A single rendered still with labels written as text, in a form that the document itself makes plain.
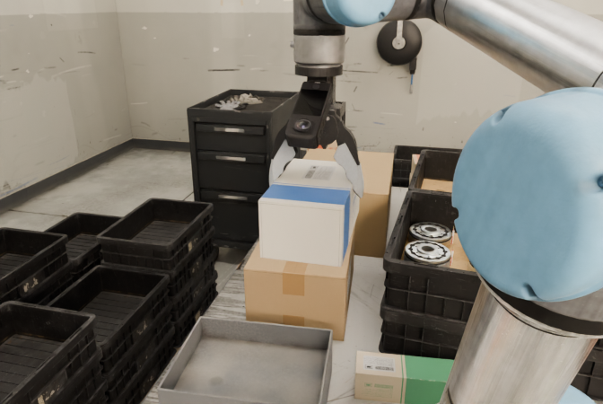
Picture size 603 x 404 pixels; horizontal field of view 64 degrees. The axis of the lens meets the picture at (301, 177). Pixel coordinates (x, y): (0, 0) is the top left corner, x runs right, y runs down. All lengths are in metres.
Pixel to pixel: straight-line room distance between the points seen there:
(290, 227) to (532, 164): 0.44
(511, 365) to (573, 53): 0.26
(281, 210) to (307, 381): 0.38
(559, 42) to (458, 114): 3.88
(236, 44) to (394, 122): 1.59
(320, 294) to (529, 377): 0.69
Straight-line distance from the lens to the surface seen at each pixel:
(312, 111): 0.68
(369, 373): 0.96
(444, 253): 1.16
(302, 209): 0.66
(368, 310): 1.21
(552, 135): 0.28
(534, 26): 0.52
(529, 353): 0.39
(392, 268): 0.96
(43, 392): 1.39
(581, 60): 0.48
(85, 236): 2.46
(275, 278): 1.05
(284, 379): 0.95
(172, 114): 4.96
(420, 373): 0.97
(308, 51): 0.70
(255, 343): 1.03
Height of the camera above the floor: 1.39
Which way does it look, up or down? 20 degrees down
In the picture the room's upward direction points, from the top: straight up
